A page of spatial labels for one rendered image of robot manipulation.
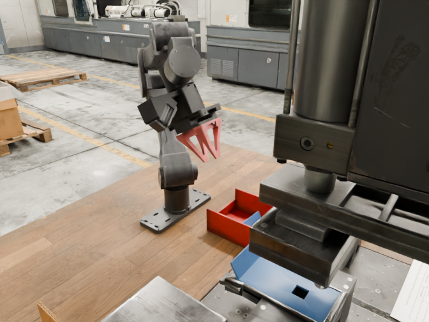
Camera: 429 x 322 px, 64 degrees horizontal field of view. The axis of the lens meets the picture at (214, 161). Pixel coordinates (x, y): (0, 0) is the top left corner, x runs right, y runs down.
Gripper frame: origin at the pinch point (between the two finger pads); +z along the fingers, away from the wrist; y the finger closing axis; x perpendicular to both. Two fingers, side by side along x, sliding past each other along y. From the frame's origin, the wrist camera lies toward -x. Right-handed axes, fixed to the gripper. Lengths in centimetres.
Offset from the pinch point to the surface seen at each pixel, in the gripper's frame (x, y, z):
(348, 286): -6.3, 21.9, 25.3
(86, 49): 496, -716, -304
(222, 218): 0.8, -4.8, 13.9
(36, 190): 57, -243, -11
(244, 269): -13.7, 9.7, 17.5
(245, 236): 0.7, -0.5, 18.6
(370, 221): -17.9, 33.5, 9.4
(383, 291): 5.7, 21.3, 34.6
